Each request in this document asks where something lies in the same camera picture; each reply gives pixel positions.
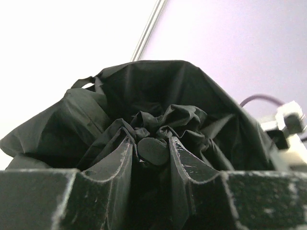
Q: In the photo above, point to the black folding umbrella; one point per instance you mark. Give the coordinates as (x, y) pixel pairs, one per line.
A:
(148, 102)

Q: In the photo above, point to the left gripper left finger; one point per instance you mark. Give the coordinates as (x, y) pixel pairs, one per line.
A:
(68, 199)

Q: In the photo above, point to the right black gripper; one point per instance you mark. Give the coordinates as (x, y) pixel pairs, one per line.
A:
(288, 152)

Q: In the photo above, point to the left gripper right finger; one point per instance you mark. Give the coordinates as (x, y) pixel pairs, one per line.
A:
(206, 199)

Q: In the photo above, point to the left aluminium frame post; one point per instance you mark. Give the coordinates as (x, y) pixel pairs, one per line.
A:
(147, 31)

